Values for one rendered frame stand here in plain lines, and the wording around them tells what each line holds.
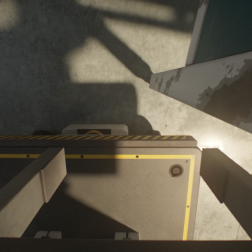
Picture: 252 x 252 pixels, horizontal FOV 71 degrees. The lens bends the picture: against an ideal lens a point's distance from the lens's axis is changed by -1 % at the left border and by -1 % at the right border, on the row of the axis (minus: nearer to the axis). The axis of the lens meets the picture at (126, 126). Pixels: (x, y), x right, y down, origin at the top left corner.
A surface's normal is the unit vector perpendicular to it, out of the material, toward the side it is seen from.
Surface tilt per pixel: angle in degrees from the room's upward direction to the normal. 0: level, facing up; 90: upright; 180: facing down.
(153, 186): 0
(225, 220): 0
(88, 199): 0
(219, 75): 90
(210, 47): 90
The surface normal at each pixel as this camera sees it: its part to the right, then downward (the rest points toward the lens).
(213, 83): -0.99, -0.17
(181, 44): -0.02, 0.25
